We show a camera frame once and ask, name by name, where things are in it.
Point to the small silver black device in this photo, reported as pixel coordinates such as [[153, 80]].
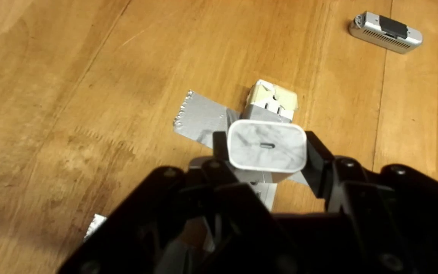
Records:
[[386, 30]]

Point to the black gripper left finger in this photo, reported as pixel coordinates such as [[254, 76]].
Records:
[[152, 228]]

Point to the white charger head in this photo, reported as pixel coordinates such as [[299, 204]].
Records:
[[266, 144]]

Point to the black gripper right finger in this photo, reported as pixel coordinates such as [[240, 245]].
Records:
[[319, 167]]

